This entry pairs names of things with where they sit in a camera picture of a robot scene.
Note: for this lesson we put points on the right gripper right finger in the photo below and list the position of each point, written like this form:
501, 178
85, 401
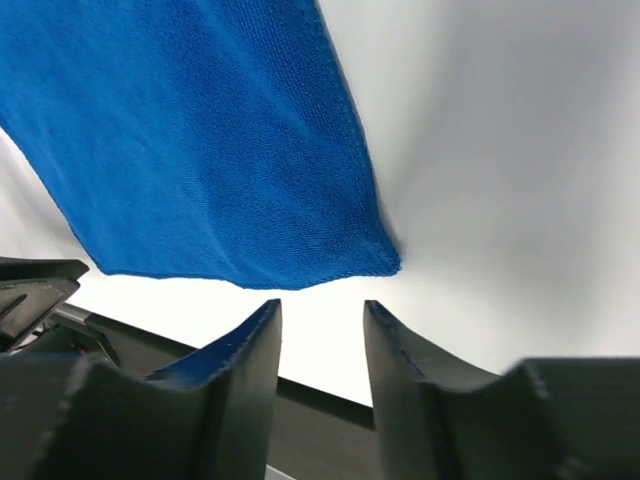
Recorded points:
439, 417

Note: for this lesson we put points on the blue towel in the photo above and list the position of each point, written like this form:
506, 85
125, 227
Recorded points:
195, 139

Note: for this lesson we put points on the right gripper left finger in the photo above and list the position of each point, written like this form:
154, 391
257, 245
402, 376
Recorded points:
206, 416

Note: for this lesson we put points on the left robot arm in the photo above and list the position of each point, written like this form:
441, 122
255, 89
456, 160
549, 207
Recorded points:
31, 290

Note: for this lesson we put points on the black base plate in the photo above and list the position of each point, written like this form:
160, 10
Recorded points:
315, 435

